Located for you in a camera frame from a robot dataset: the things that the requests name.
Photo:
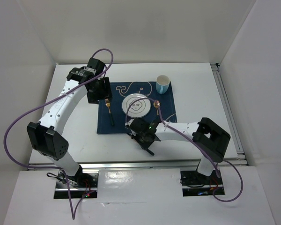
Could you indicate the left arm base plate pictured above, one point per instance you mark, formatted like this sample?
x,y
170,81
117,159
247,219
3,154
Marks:
x,y
87,187

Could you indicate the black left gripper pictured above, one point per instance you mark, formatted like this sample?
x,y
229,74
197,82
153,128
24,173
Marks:
x,y
106,93

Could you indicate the gold knife dark handle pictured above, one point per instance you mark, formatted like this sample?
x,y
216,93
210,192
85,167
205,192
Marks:
x,y
145,139

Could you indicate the gold fork dark handle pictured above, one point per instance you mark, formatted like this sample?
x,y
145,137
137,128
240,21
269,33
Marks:
x,y
108,105

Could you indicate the aluminium front rail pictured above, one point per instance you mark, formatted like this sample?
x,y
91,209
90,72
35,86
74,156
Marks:
x,y
241,161

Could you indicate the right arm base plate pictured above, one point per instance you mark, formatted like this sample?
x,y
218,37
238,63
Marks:
x,y
196,184

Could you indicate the aluminium rail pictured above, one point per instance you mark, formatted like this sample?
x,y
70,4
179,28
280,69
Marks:
x,y
241,161
224,98

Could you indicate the white and blue mug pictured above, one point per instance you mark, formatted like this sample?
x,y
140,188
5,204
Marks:
x,y
162,84

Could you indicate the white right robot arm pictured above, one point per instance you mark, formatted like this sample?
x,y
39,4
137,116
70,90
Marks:
x,y
211,140

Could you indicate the aluminium right side rail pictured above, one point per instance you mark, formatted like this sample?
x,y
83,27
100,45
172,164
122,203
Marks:
x,y
224,98

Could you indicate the blue fabric placemat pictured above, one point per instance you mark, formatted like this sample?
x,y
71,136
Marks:
x,y
122,89

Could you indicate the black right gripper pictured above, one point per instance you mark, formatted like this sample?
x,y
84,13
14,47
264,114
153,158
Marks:
x,y
145,146

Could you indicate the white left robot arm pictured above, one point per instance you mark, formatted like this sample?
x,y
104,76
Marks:
x,y
46,135

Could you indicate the gold spoon dark handle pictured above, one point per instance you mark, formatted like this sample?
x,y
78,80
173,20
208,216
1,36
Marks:
x,y
157,106

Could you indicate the white round plate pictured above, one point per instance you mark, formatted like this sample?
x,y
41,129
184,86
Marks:
x,y
136,105

